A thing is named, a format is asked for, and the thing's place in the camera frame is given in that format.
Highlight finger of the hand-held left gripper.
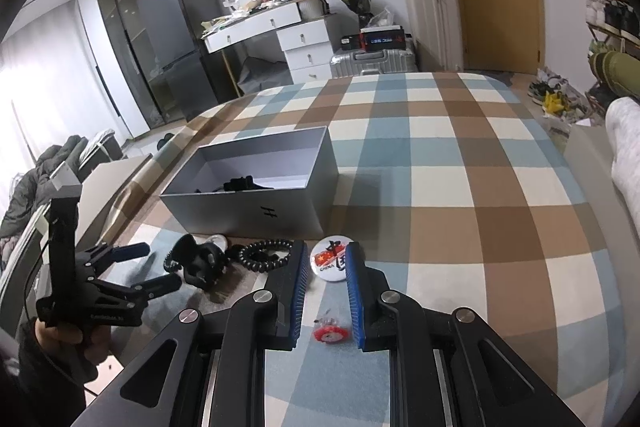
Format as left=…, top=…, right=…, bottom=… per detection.
left=75, top=243, right=152, bottom=279
left=92, top=277, right=184, bottom=309

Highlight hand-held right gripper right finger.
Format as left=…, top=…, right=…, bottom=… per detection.
left=345, top=241, right=583, bottom=427

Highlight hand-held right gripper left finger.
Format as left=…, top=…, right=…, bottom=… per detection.
left=70, top=239, right=309, bottom=427

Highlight round pin badge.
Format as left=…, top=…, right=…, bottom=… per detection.
left=310, top=238, right=351, bottom=282

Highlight red flower earring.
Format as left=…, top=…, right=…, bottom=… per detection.
left=312, top=317, right=346, bottom=345

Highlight black coil hair ties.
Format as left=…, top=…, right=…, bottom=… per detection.
left=231, top=239, right=293, bottom=273

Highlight grey cardboard box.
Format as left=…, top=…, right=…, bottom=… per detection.
left=159, top=125, right=340, bottom=239

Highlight person's left forearm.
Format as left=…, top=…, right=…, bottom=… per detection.
left=0, top=322, right=90, bottom=427

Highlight person's left hand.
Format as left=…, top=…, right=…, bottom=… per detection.
left=32, top=317, right=113, bottom=360

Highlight dark jacket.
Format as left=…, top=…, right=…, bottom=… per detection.
left=0, top=134, right=123, bottom=238

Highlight beige bed headboard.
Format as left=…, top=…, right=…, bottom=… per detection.
left=75, top=154, right=153, bottom=253

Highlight small clear round object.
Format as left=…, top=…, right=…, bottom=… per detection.
left=202, top=234, right=231, bottom=253

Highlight checkered bed sheet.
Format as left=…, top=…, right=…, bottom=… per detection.
left=80, top=72, right=616, bottom=427

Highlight white curtain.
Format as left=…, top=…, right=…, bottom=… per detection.
left=0, top=7, right=101, bottom=188

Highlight dark grey fridge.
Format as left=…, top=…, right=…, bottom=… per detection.
left=136, top=0, right=236, bottom=124

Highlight glass door cabinet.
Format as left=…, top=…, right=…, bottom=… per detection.
left=77, top=0, right=166, bottom=140

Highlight dark cloth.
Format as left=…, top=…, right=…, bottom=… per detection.
left=235, top=52, right=293, bottom=95

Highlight silver suitcase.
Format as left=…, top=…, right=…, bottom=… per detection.
left=330, top=47, right=418, bottom=80

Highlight white dressing table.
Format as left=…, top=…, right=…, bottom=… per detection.
left=202, top=1, right=333, bottom=82

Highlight black and red box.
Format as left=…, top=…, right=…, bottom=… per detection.
left=359, top=27, right=407, bottom=52

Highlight desk clutter pile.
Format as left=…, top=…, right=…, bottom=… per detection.
left=202, top=0, right=301, bottom=32

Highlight clear plastic bag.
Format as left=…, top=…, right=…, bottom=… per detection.
left=370, top=7, right=396, bottom=30

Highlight white ribbed basket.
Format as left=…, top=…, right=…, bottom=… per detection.
left=299, top=0, right=328, bottom=20

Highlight loose shoes pile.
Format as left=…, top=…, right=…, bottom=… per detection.
left=527, top=67, right=573, bottom=115

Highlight white suitcase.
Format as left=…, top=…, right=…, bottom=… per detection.
left=402, top=0, right=466, bottom=72

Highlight grey fluffy pillow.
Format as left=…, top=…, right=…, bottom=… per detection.
left=605, top=97, right=640, bottom=218

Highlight green rolled mat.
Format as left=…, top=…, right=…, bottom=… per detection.
left=587, top=51, right=640, bottom=98

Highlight wooden shoe rack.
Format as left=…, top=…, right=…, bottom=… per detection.
left=577, top=0, right=640, bottom=122

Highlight rows of assorted shoes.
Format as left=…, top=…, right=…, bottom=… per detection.
left=577, top=0, right=640, bottom=52

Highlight black coiled hair tie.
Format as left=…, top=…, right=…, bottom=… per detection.
left=162, top=236, right=198, bottom=275

